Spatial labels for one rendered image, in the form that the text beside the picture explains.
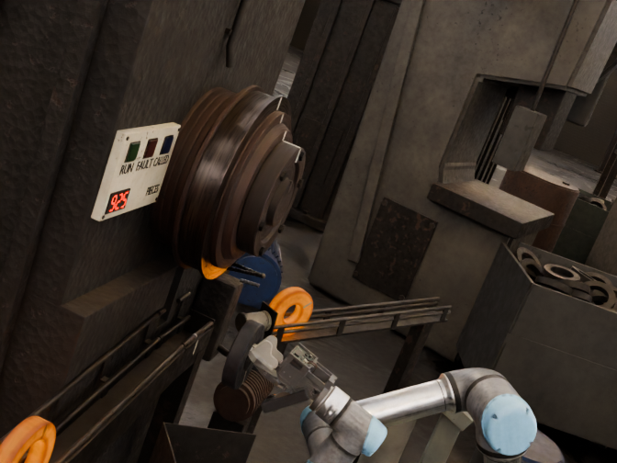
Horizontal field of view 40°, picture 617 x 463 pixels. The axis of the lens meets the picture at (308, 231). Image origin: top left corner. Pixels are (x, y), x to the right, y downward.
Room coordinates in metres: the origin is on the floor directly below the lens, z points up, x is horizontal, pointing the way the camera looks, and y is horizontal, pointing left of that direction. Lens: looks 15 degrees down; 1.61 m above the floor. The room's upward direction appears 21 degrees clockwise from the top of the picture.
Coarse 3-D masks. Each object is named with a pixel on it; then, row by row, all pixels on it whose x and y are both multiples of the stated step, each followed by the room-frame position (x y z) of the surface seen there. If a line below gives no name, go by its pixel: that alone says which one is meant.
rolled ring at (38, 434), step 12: (24, 420) 1.28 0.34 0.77; (36, 420) 1.30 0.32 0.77; (12, 432) 1.25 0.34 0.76; (24, 432) 1.26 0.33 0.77; (36, 432) 1.27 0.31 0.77; (48, 432) 1.32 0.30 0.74; (12, 444) 1.23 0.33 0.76; (24, 444) 1.24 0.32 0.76; (36, 444) 1.34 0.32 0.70; (48, 444) 1.34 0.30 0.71; (0, 456) 1.21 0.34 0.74; (12, 456) 1.22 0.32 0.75; (36, 456) 1.34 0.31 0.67; (48, 456) 1.35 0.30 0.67
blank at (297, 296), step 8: (288, 288) 2.39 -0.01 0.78; (296, 288) 2.39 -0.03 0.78; (280, 296) 2.36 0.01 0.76; (288, 296) 2.36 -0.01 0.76; (296, 296) 2.38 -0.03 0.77; (304, 296) 2.40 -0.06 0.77; (272, 304) 2.35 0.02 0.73; (280, 304) 2.34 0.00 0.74; (288, 304) 2.37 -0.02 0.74; (296, 304) 2.43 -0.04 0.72; (304, 304) 2.41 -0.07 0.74; (312, 304) 2.43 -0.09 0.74; (280, 312) 2.35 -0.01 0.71; (296, 312) 2.43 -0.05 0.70; (304, 312) 2.42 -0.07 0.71; (280, 320) 2.36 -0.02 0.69; (288, 320) 2.41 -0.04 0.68; (296, 320) 2.41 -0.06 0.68; (304, 320) 2.43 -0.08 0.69; (288, 328) 2.39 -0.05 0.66; (296, 328) 2.41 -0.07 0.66
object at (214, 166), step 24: (264, 96) 1.96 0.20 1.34; (240, 120) 1.85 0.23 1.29; (216, 144) 1.80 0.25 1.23; (240, 144) 1.79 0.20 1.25; (216, 168) 1.78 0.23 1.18; (192, 192) 1.77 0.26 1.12; (216, 192) 1.76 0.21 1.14; (192, 216) 1.78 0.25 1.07; (192, 240) 1.80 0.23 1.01; (192, 264) 1.86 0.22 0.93
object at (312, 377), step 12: (300, 348) 1.73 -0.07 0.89; (288, 360) 1.68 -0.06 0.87; (300, 360) 1.68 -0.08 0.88; (312, 360) 1.72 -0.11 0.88; (276, 372) 1.69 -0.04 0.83; (288, 372) 1.68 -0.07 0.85; (300, 372) 1.67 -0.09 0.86; (312, 372) 1.69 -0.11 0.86; (324, 372) 1.70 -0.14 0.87; (288, 384) 1.68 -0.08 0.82; (300, 384) 1.69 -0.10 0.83; (312, 384) 1.69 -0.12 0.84; (324, 384) 1.68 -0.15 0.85; (312, 396) 1.69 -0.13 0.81; (324, 396) 1.67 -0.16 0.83; (312, 408) 1.67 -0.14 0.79
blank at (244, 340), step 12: (252, 324) 1.72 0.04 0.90; (240, 336) 1.68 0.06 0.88; (252, 336) 1.69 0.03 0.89; (240, 348) 1.66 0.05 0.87; (228, 360) 1.66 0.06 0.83; (240, 360) 1.65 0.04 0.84; (228, 372) 1.66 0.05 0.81; (240, 372) 1.68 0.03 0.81; (228, 384) 1.67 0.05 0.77; (240, 384) 1.72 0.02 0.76
